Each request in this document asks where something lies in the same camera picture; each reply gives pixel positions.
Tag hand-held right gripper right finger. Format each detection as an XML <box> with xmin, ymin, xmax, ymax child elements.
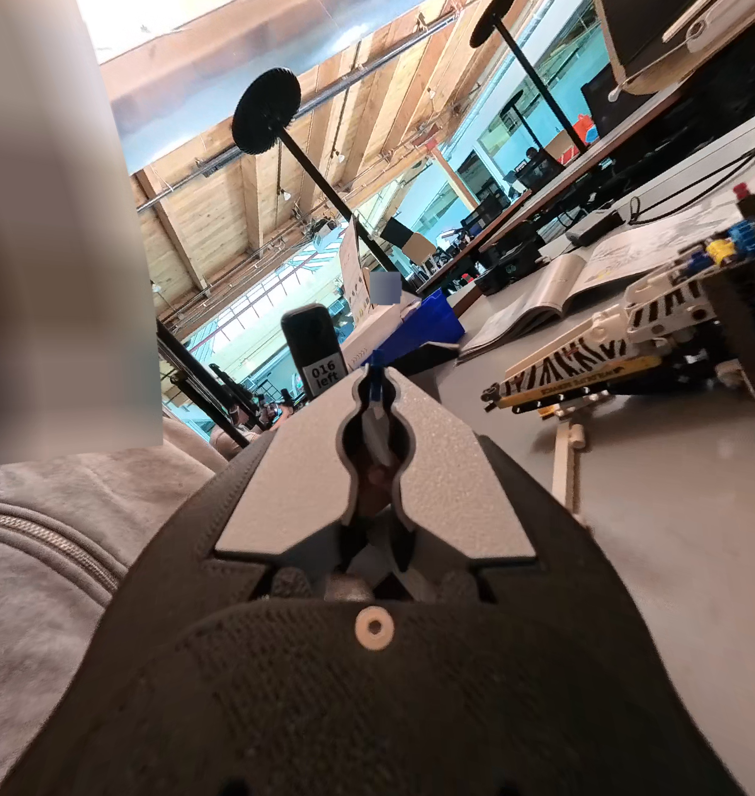
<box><xmin>380</xmin><ymin>366</ymin><xmax>537</xmax><ymax>568</ymax></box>

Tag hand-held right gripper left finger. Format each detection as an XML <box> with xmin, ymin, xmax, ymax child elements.
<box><xmin>213</xmin><ymin>366</ymin><xmax>371</xmax><ymax>561</ymax></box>

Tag white lego connector blue pin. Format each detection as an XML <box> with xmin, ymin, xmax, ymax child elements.
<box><xmin>360</xmin><ymin>349</ymin><xmax>392</xmax><ymax>467</ymax></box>

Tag zebra striped lego plane model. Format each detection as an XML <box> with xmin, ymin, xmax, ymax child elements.
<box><xmin>482</xmin><ymin>183</ymin><xmax>755</xmax><ymax>436</ymax></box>

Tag person's left hand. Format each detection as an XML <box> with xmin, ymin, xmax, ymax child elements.
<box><xmin>354</xmin><ymin>461</ymin><xmax>396</xmax><ymax>518</ymax></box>

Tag white cardboard box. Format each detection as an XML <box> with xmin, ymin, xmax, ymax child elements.
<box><xmin>342</xmin><ymin>292</ymin><xmax>423</xmax><ymax>364</ymax></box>

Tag blue plastic storage bin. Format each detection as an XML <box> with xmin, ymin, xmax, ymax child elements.
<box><xmin>368</xmin><ymin>287</ymin><xmax>466</xmax><ymax>377</ymax></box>

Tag open instruction booklet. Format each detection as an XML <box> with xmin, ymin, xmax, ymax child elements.
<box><xmin>457</xmin><ymin>208</ymin><xmax>755</xmax><ymax>364</ymax></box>

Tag black disc topped pole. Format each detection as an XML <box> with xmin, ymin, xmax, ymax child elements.
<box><xmin>469</xmin><ymin>0</ymin><xmax>588</xmax><ymax>155</ymax></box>
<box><xmin>231</xmin><ymin>67</ymin><xmax>410</xmax><ymax>286</ymax></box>

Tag person's grey fleece hoodie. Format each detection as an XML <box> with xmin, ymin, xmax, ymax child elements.
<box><xmin>0</xmin><ymin>417</ymin><xmax>254</xmax><ymax>796</ymax></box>

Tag black power adapter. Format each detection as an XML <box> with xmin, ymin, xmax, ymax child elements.
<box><xmin>567</xmin><ymin>208</ymin><xmax>627</xmax><ymax>246</ymax></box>

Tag black cable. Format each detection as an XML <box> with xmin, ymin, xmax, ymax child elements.
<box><xmin>629</xmin><ymin>144</ymin><xmax>755</xmax><ymax>226</ymax></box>

